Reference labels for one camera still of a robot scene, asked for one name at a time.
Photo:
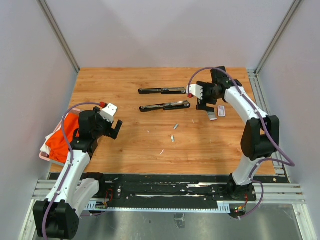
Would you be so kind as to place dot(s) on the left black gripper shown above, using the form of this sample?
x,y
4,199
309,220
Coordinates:
x,y
113,132

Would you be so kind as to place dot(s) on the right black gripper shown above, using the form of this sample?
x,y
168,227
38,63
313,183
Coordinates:
x,y
201,103

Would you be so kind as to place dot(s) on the staple box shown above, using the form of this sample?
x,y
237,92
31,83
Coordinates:
x,y
213,116

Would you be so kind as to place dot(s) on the black stapler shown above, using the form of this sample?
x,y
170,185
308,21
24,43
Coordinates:
x,y
166,106
163,91

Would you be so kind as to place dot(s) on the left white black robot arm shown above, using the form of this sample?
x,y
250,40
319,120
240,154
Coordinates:
x,y
58,215

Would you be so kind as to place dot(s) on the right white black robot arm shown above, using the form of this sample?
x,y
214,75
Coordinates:
x,y
260,137

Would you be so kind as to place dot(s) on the orange cloth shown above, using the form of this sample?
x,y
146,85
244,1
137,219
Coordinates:
x,y
57,143

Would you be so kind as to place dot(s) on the white cloth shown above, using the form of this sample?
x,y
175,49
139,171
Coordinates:
x,y
45,148

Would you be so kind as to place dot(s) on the pink plastic basket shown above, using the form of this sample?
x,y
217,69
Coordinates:
x,y
44,156

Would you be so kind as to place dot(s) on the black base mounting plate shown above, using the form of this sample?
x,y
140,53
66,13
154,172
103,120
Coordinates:
x,y
125,189

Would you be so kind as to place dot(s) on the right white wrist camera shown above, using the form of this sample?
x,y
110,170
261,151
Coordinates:
x,y
195,90

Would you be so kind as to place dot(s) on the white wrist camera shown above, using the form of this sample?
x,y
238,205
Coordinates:
x,y
108,112
195,90

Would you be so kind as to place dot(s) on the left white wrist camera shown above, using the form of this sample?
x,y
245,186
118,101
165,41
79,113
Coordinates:
x,y
108,112

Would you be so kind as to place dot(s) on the grey cable duct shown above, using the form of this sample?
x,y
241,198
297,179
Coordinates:
x,y
193,207

